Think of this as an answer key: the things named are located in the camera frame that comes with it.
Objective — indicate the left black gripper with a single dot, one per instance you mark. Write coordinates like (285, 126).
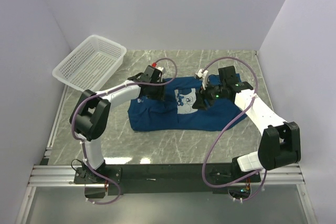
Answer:
(160, 95)

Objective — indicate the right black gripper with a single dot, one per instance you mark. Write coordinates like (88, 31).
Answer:
(199, 103)

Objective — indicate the blue mickey mouse t-shirt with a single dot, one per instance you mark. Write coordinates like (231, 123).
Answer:
(176, 112)

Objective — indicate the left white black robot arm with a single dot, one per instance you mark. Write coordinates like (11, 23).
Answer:
(90, 116)

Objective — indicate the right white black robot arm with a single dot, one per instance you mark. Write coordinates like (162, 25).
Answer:
(280, 140)

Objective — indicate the white plastic mesh basket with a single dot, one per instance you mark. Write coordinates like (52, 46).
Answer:
(91, 64)

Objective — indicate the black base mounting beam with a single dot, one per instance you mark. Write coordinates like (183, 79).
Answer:
(143, 178)

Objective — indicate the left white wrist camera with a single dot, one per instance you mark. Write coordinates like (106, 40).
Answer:
(159, 68)

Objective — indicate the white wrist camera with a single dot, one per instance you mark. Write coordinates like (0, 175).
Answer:
(159, 68)
(203, 75)

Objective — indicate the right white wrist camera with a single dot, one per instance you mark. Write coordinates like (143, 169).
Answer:
(203, 75)

